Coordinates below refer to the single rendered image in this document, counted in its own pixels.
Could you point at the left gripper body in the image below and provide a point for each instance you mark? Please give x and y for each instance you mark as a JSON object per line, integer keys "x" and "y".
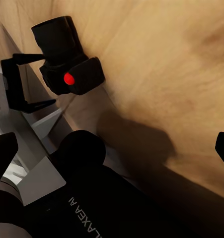
{"x": 14, "y": 92}

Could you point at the digital camera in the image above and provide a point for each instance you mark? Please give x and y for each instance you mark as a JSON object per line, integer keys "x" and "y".
{"x": 65, "y": 70}

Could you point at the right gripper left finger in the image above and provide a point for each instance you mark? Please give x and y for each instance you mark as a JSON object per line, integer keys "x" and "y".
{"x": 8, "y": 149}

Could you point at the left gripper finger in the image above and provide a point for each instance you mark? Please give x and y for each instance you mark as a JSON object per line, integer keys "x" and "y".
{"x": 30, "y": 108}
{"x": 21, "y": 59}

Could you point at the bed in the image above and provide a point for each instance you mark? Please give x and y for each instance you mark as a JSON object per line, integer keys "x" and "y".
{"x": 30, "y": 148}

